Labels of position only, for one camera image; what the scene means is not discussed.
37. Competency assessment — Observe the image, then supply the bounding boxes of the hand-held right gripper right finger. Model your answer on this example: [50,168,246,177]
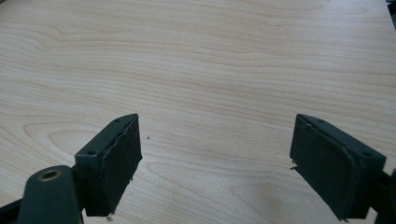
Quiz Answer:
[289,113,388,221]

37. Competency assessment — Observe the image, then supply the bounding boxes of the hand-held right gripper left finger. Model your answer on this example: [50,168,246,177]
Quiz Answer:
[74,113,144,218]

